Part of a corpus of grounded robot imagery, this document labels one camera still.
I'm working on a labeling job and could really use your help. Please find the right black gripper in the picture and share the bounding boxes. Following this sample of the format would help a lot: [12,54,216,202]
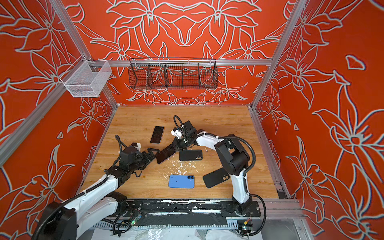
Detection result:
[166,134,191,152]

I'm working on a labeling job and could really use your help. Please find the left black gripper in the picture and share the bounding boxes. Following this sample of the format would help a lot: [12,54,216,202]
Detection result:
[129,147,160,173]

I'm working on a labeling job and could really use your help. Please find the black phone case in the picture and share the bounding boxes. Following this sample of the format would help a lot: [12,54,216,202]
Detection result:
[203,168,230,189]
[179,150,203,161]

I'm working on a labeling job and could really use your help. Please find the black smartphone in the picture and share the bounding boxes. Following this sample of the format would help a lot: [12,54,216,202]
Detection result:
[150,126,165,144]
[156,141,178,165]

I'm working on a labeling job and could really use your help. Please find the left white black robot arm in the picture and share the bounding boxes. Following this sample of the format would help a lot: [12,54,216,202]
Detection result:
[32,135,160,240]

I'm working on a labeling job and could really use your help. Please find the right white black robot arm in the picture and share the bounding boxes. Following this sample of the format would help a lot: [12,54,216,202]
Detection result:
[172,115,256,216]

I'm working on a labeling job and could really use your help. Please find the blue phone case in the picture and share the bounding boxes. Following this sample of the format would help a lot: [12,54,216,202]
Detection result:
[169,175,195,189]

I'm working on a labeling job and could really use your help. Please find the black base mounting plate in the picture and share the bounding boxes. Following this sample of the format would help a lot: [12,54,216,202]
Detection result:
[116,199,262,217]

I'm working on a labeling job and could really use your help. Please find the clear plastic bin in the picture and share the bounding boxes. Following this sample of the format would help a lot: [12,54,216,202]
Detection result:
[60,60,112,98]

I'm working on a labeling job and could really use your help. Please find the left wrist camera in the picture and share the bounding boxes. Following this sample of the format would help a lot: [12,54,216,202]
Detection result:
[131,143,141,152]

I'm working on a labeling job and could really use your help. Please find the black cable bundle left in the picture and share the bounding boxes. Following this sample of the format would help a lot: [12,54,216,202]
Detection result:
[101,206,143,238]

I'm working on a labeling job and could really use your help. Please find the grey cable duct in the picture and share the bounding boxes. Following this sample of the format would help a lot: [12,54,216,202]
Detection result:
[89,218,241,231]

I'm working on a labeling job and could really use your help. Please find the black wire basket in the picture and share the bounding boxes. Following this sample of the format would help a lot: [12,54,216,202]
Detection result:
[128,58,219,90]

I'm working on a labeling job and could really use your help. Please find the black cable right base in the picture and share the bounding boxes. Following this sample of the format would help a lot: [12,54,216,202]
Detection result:
[238,193,268,238]

